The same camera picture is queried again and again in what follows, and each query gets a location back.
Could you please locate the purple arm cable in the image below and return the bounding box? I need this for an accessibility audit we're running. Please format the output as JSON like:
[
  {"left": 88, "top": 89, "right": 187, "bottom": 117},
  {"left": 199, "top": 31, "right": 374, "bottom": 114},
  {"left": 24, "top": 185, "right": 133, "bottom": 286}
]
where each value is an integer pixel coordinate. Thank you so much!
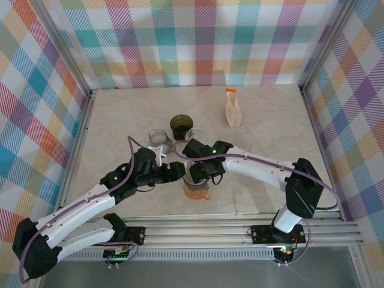
[
  {"left": 18, "top": 135, "right": 152, "bottom": 284},
  {"left": 173, "top": 140, "right": 341, "bottom": 266}
]

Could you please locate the coffee filter pack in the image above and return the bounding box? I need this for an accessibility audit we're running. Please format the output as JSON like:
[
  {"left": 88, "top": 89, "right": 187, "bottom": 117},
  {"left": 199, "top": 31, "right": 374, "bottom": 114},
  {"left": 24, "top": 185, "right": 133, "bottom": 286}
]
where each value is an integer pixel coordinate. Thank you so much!
[{"left": 224, "top": 88, "right": 242, "bottom": 128}]

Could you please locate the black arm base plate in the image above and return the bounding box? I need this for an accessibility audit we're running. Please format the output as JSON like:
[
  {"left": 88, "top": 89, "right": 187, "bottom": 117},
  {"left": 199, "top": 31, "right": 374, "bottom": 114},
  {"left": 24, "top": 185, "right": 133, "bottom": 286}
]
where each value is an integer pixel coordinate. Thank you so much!
[
  {"left": 91, "top": 225, "right": 147, "bottom": 247},
  {"left": 248, "top": 224, "right": 307, "bottom": 244}
]

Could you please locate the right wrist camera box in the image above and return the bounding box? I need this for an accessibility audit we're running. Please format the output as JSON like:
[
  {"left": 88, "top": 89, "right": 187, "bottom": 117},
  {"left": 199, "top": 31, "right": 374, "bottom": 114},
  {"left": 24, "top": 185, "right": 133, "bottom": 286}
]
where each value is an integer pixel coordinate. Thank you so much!
[{"left": 182, "top": 137, "right": 211, "bottom": 159}]

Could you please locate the clear glass dripper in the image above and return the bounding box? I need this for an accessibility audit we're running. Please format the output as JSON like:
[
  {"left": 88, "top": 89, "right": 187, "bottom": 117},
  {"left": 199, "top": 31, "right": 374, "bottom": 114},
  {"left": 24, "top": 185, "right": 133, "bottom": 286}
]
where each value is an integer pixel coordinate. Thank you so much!
[{"left": 148, "top": 128, "right": 174, "bottom": 152}]

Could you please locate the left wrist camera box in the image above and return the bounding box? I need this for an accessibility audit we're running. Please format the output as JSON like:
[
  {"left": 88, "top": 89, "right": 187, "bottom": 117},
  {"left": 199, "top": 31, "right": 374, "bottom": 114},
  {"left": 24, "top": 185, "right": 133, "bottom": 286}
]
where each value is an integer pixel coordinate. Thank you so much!
[{"left": 148, "top": 145, "right": 168, "bottom": 166}]

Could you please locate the plaid cloth backdrop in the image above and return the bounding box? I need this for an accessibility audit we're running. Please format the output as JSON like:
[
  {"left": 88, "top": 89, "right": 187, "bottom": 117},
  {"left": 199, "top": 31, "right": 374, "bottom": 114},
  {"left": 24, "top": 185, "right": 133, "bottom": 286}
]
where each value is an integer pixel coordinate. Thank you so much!
[
  {"left": 41, "top": 0, "right": 346, "bottom": 89},
  {"left": 302, "top": 0, "right": 384, "bottom": 288},
  {"left": 0, "top": 0, "right": 91, "bottom": 288}
]

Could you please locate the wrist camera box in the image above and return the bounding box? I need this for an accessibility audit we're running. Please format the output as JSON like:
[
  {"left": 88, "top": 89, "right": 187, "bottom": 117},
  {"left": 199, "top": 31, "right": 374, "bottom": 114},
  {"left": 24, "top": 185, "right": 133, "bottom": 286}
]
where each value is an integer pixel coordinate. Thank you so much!
[
  {"left": 148, "top": 145, "right": 168, "bottom": 166},
  {"left": 182, "top": 137, "right": 211, "bottom": 159}
]

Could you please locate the aluminium frame post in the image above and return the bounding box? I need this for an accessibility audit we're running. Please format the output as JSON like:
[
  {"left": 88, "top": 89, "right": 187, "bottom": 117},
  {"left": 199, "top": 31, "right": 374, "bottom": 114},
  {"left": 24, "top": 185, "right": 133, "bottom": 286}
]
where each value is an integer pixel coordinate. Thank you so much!
[
  {"left": 298, "top": 0, "right": 358, "bottom": 94},
  {"left": 35, "top": 0, "right": 97, "bottom": 100}
]

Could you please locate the aluminium side rail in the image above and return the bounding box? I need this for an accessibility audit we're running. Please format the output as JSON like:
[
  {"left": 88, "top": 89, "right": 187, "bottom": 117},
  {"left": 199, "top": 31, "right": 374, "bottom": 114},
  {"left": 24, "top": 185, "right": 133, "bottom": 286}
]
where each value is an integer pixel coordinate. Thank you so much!
[
  {"left": 299, "top": 88, "right": 346, "bottom": 221},
  {"left": 52, "top": 89, "right": 98, "bottom": 224}
]

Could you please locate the controller circuit board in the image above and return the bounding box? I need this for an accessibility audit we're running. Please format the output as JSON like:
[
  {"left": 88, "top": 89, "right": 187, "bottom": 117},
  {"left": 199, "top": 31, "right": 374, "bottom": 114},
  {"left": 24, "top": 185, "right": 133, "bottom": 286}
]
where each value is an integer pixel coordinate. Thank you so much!
[
  {"left": 103, "top": 245, "right": 134, "bottom": 261},
  {"left": 273, "top": 244, "right": 296, "bottom": 259}
]

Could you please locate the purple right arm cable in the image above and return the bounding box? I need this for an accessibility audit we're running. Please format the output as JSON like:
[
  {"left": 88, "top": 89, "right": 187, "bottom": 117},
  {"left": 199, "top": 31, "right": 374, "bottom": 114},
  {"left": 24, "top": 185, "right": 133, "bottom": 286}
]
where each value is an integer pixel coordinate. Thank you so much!
[{"left": 173, "top": 140, "right": 341, "bottom": 266}]

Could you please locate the green coffee dripper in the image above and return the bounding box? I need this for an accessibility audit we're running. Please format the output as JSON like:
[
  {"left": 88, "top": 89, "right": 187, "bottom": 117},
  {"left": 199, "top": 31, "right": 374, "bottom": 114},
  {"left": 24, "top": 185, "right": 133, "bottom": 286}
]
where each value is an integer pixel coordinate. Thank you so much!
[{"left": 169, "top": 114, "right": 194, "bottom": 141}]

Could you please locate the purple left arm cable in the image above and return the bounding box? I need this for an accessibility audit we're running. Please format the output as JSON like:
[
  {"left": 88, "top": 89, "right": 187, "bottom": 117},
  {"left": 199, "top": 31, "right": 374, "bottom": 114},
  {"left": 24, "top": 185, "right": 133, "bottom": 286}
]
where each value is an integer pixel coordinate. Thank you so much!
[{"left": 18, "top": 135, "right": 152, "bottom": 284}]

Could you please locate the clear coffee dripper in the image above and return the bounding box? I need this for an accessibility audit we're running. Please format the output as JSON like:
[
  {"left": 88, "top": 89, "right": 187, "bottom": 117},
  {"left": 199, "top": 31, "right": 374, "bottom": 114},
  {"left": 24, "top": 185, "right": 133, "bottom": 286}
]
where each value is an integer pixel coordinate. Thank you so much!
[{"left": 184, "top": 127, "right": 208, "bottom": 143}]

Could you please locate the orange plastic dripper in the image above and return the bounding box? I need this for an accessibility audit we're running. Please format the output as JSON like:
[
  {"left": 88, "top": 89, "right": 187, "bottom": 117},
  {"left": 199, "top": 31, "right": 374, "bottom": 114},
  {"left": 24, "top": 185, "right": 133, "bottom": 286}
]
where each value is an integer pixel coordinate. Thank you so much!
[{"left": 182, "top": 179, "right": 212, "bottom": 201}]

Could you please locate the slotted grey cable duct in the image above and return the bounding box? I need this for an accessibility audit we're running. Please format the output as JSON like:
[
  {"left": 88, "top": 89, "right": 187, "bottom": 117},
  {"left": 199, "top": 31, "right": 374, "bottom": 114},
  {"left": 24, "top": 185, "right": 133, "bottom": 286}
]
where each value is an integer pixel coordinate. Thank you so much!
[{"left": 46, "top": 250, "right": 277, "bottom": 261}]

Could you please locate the aluminium front rail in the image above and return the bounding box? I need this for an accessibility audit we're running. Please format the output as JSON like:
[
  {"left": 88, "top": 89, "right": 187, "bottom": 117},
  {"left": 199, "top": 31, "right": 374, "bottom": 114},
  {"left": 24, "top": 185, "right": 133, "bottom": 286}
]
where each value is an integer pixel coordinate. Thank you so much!
[{"left": 31, "top": 217, "right": 365, "bottom": 250}]

